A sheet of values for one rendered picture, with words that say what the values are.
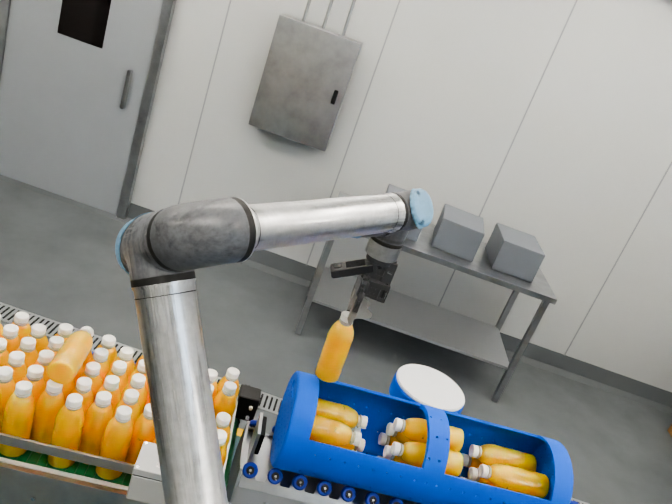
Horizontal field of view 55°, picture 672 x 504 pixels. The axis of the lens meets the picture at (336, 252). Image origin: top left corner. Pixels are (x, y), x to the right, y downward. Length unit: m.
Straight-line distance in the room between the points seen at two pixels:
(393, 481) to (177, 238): 1.10
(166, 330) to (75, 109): 4.38
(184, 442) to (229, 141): 4.08
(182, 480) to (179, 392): 0.15
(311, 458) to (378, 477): 0.20
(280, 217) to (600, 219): 4.35
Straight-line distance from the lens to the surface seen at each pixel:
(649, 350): 5.96
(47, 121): 5.59
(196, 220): 1.08
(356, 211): 1.30
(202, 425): 1.20
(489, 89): 4.95
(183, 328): 1.17
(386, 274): 1.72
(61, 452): 1.88
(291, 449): 1.85
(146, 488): 1.71
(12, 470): 1.94
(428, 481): 1.95
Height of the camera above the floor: 2.27
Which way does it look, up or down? 22 degrees down
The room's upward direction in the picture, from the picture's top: 20 degrees clockwise
